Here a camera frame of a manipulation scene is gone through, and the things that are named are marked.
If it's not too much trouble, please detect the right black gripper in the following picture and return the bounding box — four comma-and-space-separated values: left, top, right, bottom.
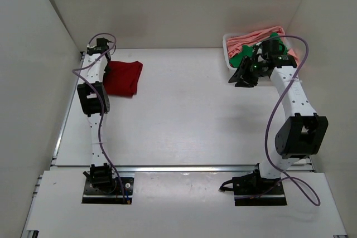
229, 57, 267, 88

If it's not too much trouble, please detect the red t shirt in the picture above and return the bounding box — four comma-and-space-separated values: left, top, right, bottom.
103, 61, 143, 98

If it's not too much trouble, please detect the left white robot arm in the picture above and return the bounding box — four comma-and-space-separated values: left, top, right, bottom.
76, 37, 117, 195

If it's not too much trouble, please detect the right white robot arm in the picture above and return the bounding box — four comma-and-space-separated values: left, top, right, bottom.
229, 37, 329, 198

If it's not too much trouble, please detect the green t shirt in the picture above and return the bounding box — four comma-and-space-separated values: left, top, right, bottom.
228, 32, 288, 68

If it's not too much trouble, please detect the pink t shirt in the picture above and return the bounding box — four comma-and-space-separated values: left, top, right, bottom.
225, 25, 301, 67

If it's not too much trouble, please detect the white plastic basket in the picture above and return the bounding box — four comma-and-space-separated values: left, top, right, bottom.
222, 32, 293, 78

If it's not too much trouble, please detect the aluminium frame rail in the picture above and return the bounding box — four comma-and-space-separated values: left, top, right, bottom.
50, 164, 315, 173

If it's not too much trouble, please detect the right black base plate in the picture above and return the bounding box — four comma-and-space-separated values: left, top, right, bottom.
233, 176, 287, 207

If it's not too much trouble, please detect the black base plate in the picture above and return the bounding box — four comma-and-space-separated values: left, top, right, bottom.
233, 176, 287, 207
81, 172, 134, 205

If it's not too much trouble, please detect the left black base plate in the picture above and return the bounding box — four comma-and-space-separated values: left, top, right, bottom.
81, 172, 134, 205

